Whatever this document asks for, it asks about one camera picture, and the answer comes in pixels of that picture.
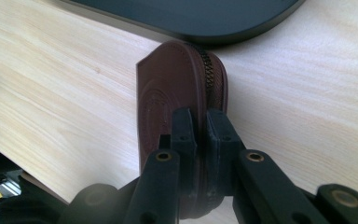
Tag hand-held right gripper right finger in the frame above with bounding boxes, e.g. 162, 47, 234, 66
204, 107, 330, 224

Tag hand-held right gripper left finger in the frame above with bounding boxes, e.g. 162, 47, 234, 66
124, 106, 199, 224

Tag brown zip pouch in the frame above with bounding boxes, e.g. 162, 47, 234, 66
135, 39, 229, 220

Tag black tray with hook stand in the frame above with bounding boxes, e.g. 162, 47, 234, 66
60, 0, 307, 45

